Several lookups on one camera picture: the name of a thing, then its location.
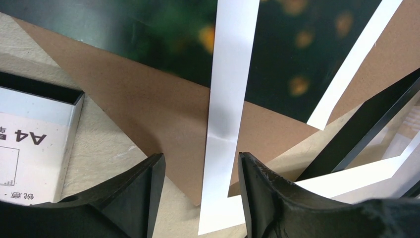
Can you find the brown frame backing board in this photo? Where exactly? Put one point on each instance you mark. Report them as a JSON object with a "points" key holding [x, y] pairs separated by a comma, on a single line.
{"points": [[160, 112]]}

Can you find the black picture frame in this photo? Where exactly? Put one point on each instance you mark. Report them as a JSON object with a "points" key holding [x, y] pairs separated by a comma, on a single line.
{"points": [[328, 174]]}

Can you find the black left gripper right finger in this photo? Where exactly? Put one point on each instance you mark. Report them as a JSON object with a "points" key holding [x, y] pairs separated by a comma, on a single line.
{"points": [[275, 207]]}

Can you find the sunflower photo print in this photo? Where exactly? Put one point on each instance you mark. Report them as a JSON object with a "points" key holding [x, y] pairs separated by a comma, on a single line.
{"points": [[197, 42]]}

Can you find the white sheet on table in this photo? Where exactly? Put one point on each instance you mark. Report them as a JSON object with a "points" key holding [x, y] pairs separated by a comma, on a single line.
{"points": [[38, 123]]}

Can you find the white mat board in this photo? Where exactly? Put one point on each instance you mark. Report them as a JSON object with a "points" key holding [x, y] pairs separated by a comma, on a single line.
{"points": [[234, 37]]}

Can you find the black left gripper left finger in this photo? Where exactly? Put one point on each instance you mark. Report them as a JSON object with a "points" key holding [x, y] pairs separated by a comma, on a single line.
{"points": [[125, 206]]}

